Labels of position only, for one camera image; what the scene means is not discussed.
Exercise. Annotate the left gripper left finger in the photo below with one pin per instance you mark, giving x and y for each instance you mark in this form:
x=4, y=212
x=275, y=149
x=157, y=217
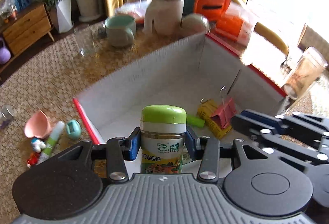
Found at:
x=119, y=150

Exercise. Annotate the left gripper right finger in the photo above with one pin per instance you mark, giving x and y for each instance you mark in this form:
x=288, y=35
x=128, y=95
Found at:
x=206, y=149

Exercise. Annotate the green cylindrical tube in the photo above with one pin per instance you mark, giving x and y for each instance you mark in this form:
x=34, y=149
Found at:
x=195, y=121

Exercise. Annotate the yellow small box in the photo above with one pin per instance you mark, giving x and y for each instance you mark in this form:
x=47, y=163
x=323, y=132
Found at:
x=204, y=112

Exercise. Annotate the red binder clip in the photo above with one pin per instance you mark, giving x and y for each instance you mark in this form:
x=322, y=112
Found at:
x=223, y=112

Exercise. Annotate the green-lid seasoning jar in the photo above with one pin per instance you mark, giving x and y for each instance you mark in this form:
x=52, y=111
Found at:
x=163, y=129

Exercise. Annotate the teal egg pencil sharpener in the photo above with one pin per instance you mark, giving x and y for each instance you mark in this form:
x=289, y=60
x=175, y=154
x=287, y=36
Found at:
x=73, y=129

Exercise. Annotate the green white marker pen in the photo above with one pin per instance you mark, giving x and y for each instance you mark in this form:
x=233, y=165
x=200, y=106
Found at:
x=51, y=142

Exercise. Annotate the red white cardboard box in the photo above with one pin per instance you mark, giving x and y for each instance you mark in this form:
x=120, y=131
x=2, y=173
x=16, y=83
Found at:
x=180, y=74

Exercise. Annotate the white blue cat figurine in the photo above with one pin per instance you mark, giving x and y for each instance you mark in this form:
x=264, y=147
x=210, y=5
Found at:
x=38, y=145

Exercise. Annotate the pink heart-shaped bowl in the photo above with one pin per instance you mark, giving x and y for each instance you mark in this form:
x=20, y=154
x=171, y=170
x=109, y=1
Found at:
x=38, y=126

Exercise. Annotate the patterned lace tablecloth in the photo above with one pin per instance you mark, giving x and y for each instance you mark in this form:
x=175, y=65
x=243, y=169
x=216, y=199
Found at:
x=47, y=76

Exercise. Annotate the clear jar with orange contents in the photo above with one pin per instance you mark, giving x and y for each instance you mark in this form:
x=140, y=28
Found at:
x=309, y=67

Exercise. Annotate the clear drinking glass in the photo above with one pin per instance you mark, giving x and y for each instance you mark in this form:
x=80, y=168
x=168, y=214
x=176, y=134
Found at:
x=85, y=40

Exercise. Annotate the silver-lid clear jar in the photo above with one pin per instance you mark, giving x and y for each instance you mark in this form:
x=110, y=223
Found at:
x=7, y=115

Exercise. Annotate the green ceramic mug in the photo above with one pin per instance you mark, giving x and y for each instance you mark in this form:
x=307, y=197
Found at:
x=121, y=30

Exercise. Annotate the round cream container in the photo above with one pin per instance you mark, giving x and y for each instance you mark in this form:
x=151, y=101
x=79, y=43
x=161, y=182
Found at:
x=193, y=24

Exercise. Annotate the orange wet wipes pack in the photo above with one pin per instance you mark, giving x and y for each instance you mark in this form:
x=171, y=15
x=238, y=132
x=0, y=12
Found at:
x=236, y=24

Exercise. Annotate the orange green tissue box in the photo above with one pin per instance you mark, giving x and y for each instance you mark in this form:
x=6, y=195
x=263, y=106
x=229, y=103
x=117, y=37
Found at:
x=205, y=0

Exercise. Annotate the purple kettlebell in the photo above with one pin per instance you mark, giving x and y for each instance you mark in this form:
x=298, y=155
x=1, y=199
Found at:
x=5, y=54

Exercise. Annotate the wooden tv cabinet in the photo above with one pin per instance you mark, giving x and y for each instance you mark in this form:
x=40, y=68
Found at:
x=31, y=25

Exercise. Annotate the red figurine keychain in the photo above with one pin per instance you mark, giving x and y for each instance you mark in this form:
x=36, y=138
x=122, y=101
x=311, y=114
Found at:
x=33, y=159

